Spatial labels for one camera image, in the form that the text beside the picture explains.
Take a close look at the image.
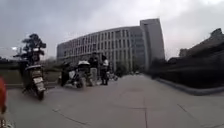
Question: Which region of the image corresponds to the group of people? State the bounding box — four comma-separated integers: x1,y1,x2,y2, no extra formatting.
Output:
87,52,111,86

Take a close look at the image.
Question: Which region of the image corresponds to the large grey curved building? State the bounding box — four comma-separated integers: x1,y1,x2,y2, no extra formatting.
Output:
56,18,166,73

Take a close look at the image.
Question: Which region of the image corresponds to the grey concrete pavement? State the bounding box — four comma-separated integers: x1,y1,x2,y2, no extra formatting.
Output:
0,73,224,128

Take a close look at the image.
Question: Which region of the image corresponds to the dark hedge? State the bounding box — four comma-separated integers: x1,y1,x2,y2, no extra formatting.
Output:
148,41,224,90

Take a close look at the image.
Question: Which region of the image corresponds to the grey kerb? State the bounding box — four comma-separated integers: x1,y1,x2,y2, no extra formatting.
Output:
143,73,224,97

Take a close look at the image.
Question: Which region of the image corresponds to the tree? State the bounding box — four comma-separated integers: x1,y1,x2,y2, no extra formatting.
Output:
21,33,45,54

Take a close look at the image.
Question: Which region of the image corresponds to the building with dark roof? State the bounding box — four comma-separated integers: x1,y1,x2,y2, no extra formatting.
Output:
178,27,224,58

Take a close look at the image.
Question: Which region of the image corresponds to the red object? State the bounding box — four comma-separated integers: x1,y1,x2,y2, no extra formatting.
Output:
0,77,8,116

